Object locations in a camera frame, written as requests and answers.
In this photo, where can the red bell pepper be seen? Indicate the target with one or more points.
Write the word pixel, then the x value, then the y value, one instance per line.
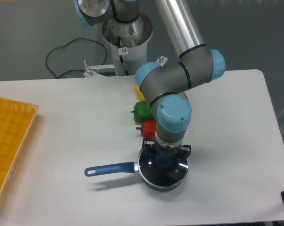
pixel 148 129

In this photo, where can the glass lid blue knob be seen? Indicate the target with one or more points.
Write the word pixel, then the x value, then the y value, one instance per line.
pixel 161 172

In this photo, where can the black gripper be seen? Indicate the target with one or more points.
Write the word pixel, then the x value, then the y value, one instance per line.
pixel 150 147

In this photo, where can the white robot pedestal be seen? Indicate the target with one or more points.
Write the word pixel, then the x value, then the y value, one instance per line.
pixel 127 31

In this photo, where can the yellow plastic basket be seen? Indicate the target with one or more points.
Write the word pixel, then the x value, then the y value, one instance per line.
pixel 16 118

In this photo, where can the yellow bell pepper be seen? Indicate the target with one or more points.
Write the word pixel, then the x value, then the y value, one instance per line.
pixel 139 94

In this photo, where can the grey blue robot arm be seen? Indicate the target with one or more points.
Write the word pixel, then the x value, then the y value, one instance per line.
pixel 161 85

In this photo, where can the bagged brown bread slice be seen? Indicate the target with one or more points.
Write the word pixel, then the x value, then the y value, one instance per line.
pixel 184 94

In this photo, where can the green bell pepper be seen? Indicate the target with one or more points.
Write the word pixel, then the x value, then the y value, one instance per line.
pixel 142 112

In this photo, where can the blue saucepan with handle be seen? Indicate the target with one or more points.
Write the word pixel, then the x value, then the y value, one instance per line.
pixel 124 167

